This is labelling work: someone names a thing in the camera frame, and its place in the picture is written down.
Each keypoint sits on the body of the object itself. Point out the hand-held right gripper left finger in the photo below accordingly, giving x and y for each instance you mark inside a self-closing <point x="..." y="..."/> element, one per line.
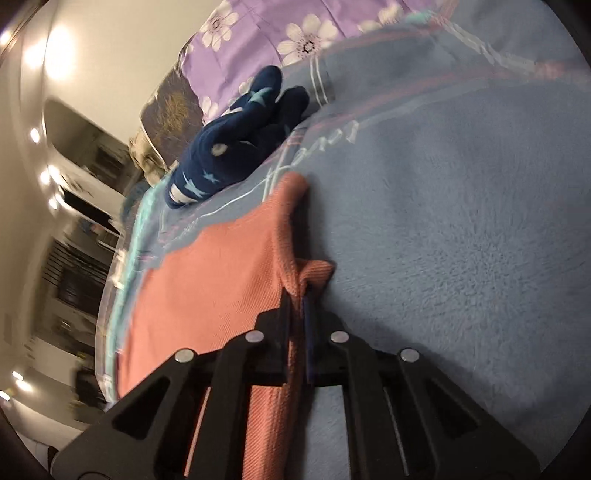
<point x="277" y="334"/>

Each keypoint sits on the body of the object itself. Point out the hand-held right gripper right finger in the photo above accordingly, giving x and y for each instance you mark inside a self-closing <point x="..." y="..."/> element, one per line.
<point x="308" y="334"/>

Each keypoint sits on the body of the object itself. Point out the pink long-sleeve shirt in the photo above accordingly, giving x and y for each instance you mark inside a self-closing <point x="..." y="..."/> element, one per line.
<point x="207" y="286"/>

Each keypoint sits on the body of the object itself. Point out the beige clothes pile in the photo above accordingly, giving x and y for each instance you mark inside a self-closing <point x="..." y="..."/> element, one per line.
<point x="145" y="159"/>

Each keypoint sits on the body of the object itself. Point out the teal quilt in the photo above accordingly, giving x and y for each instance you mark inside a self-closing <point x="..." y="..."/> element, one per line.
<point x="138" y="230"/>

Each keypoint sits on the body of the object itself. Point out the navy star print plush garment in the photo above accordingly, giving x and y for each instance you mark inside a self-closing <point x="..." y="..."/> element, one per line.
<point x="231" y="143"/>

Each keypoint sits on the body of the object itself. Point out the dark brown patterned pillow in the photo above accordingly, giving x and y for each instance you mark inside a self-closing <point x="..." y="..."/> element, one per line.
<point x="171" y="106"/>

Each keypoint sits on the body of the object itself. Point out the purple floral pillow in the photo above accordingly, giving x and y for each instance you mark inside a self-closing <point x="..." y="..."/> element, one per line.
<point x="258" y="46"/>

